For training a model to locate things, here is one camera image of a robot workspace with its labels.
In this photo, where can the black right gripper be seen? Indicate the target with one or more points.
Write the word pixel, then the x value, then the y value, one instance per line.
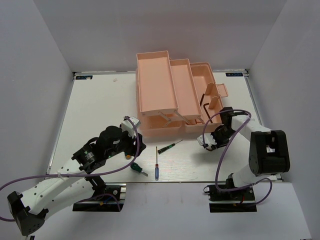
pixel 219 144

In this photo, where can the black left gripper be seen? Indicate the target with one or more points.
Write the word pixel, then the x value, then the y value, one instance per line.
pixel 131 139

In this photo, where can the blue red screwdriver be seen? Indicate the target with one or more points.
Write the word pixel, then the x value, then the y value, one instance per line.
pixel 156 164

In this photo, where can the long brown hex key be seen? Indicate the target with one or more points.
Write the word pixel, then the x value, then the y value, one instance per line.
pixel 206 111

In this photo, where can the green black precision screwdriver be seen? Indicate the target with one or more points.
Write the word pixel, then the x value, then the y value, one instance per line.
pixel 164 149

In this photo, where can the short brown hex key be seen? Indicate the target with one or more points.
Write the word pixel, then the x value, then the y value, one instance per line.
pixel 201 99

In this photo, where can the pink plastic toolbox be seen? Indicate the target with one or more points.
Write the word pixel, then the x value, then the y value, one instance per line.
pixel 168 94

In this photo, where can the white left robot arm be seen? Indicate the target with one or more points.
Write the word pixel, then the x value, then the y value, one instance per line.
pixel 76 180

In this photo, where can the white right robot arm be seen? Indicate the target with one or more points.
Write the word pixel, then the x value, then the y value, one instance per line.
pixel 268 149

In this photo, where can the stubby green screwdriver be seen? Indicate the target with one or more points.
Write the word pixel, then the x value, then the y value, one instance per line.
pixel 135 167

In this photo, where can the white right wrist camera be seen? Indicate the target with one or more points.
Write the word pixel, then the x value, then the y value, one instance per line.
pixel 206 140

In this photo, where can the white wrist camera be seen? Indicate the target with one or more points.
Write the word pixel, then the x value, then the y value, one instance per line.
pixel 130 124
pixel 206 140

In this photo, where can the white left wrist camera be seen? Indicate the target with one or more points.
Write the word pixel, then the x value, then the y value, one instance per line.
pixel 130 124

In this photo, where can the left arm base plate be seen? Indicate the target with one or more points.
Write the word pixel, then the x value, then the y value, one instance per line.
pixel 110 199

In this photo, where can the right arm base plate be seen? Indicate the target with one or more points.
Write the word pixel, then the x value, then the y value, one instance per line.
pixel 240 201

